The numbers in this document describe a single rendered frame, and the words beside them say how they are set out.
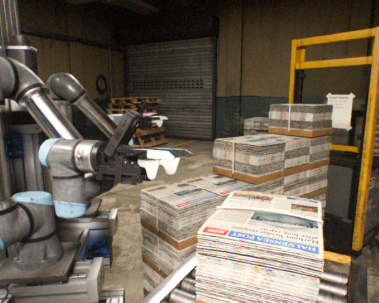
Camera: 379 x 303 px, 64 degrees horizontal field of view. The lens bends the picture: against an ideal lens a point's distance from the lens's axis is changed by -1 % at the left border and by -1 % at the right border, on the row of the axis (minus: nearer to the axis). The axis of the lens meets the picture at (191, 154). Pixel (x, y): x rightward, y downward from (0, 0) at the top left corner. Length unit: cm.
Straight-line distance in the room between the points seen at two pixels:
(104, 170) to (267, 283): 45
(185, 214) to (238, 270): 79
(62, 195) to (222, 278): 43
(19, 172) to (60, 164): 55
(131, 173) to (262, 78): 806
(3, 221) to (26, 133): 40
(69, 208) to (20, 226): 26
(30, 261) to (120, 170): 55
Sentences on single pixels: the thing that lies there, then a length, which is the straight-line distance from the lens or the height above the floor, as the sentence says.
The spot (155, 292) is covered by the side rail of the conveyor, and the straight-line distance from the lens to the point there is 96.
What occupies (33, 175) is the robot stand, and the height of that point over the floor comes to 106.
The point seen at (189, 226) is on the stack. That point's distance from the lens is 156.
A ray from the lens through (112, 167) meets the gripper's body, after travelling 70.
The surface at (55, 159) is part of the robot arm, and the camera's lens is 77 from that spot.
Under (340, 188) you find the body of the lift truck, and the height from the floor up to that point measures 54.
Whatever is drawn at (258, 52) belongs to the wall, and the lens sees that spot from 872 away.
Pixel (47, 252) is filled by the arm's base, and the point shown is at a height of 86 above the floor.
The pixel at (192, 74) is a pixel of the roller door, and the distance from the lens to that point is 938.
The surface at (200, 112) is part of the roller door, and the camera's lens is 927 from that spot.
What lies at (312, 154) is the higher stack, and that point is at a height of 94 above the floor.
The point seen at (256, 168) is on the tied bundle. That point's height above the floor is 93.
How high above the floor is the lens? 136
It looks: 11 degrees down
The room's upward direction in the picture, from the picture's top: straight up
